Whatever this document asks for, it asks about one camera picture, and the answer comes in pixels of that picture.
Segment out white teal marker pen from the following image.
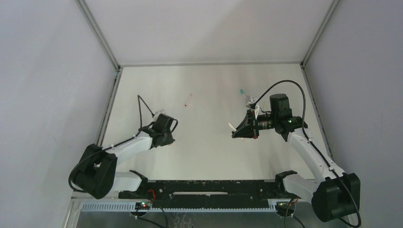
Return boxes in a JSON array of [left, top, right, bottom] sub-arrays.
[[240, 89, 247, 100]]

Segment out white red marker pen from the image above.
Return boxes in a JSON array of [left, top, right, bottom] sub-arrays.
[[184, 94, 192, 107]]

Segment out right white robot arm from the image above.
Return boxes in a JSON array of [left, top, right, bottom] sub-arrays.
[[232, 94, 361, 222]]

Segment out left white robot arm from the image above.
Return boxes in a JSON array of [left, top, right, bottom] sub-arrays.
[[68, 113, 178, 199]]

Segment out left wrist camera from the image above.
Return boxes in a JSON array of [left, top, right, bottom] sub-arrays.
[[154, 109, 165, 118]]

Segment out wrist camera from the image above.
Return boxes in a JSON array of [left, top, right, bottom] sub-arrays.
[[154, 109, 165, 118], [245, 95, 260, 116]]

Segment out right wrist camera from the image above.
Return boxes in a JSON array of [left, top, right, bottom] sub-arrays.
[[245, 95, 260, 116]]

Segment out left camera cable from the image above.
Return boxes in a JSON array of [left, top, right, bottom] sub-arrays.
[[67, 95, 179, 193]]

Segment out camera cable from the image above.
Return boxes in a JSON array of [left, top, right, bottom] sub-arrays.
[[253, 80, 362, 228], [67, 95, 179, 193]]

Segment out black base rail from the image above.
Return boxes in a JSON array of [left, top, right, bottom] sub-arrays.
[[118, 179, 296, 209]]

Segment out perforated cable tray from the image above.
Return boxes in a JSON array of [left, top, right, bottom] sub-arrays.
[[81, 201, 277, 212]]

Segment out right camera cable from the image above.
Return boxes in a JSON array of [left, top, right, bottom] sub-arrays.
[[253, 80, 362, 228]]

